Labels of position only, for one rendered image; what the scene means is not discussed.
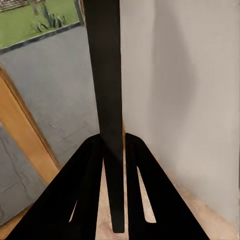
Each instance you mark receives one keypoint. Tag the door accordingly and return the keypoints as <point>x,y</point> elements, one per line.
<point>47,98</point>

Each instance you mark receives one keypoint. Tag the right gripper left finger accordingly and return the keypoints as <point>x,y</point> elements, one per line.
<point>68,208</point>

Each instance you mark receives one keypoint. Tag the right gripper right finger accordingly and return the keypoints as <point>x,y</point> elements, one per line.
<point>174,219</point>

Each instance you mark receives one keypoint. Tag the poster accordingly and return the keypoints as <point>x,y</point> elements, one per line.
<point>104,38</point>

